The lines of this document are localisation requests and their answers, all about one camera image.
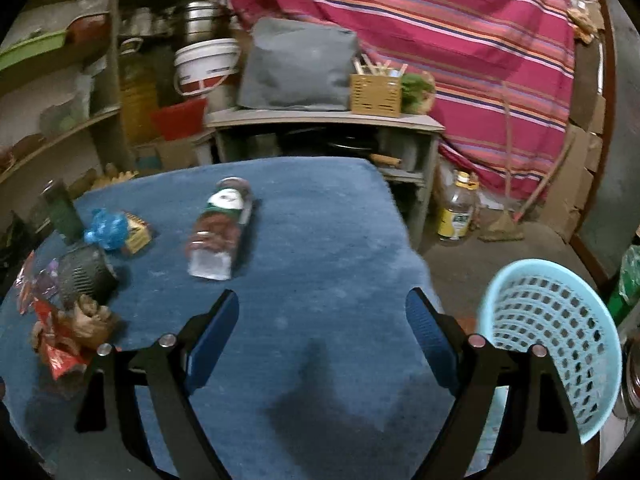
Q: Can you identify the clear jar green label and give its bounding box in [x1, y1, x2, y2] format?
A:
[186, 177, 254, 281]

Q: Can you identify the orange snack wrapper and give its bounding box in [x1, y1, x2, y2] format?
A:
[30, 298, 90, 380]

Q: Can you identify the light blue trash basket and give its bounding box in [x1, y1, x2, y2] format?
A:
[475, 259, 623, 443]

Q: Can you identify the brown crumpled paper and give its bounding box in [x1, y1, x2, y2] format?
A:
[72, 294, 120, 350]

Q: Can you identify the oil bottle on floor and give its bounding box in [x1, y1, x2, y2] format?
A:
[437, 170, 480, 242]

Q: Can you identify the blue quilted table cloth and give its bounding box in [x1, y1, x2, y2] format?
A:
[1, 157, 486, 479]

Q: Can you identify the yellow cigarette box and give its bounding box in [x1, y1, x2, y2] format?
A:
[124, 211, 152, 255]

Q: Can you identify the blue plastic bag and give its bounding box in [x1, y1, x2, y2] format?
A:
[84, 208, 129, 252]

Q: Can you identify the purple clear wrapper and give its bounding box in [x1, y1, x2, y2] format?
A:
[14, 252, 58, 315]

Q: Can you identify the green label jar upright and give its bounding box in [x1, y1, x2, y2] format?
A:
[41, 180, 85, 245]

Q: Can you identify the yellow egg tray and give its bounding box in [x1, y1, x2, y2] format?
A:
[90, 171, 139, 191]

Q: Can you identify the wooden side cabinet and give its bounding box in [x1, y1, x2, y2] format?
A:
[205, 107, 445, 249]

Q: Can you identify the red plastic basket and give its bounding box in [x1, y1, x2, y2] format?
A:
[151, 99, 207, 141]

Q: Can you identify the wooden corner shelf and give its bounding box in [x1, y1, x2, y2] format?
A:
[1, 0, 132, 226]

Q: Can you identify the yellow chopstick holder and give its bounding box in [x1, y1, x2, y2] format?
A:
[350, 53, 406, 118]

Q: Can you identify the white plastic bucket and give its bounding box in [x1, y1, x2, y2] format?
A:
[174, 38, 241, 98]

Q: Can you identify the large yellow oil jug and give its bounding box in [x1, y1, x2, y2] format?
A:
[118, 37, 158, 146]

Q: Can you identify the grey cloth cover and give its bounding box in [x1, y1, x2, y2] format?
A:
[238, 18, 359, 112]

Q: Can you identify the pink striped curtain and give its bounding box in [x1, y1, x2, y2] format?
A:
[229, 0, 575, 200]

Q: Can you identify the steel pot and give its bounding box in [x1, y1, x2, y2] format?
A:
[176, 1, 231, 44]

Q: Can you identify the green plastic tray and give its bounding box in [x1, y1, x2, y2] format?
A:
[0, 29, 66, 70]

